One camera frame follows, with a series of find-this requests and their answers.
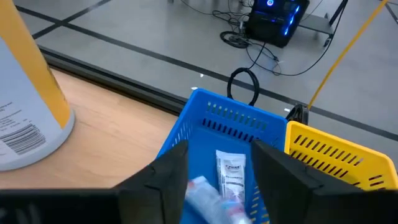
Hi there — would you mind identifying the blue plastic basket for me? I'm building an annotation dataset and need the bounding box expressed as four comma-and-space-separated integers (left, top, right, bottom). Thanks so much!
155, 88, 289, 224

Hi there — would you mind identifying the clear plastic item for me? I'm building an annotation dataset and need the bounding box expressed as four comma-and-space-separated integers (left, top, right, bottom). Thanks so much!
185, 175, 253, 224

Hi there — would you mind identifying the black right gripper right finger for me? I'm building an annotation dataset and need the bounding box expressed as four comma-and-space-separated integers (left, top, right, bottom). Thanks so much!
250, 139, 324, 224

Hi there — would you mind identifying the white toothpaste tube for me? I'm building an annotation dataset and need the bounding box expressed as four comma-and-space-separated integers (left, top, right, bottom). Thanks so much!
215, 149, 247, 203

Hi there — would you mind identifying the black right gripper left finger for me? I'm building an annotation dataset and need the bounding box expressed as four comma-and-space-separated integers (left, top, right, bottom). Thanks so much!
118, 139, 190, 224

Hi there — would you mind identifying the yellow hanging cable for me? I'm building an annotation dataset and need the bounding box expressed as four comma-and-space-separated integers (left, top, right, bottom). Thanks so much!
285, 0, 391, 125

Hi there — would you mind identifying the black coiled floor cable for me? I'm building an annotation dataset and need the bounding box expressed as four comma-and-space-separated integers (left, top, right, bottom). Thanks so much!
226, 67, 261, 107

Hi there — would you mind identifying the black floor cable tangle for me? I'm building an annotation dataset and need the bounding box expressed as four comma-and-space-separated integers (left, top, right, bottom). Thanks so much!
180, 0, 341, 77

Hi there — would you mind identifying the white wipes canister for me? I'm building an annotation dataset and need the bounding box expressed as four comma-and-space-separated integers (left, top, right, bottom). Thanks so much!
0, 0, 76, 172

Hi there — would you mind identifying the black table frame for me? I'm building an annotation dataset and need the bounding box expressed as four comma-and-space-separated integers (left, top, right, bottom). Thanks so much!
37, 45, 189, 116

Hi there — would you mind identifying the yellow plastic basket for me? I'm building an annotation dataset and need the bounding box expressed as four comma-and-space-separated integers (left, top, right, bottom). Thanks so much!
284, 120, 398, 191

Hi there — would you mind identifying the black computer tower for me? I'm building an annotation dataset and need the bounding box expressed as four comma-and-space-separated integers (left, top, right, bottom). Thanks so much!
244, 0, 311, 49

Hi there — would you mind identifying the grey rolling cart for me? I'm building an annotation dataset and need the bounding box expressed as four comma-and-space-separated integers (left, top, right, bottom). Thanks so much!
298, 0, 349, 48

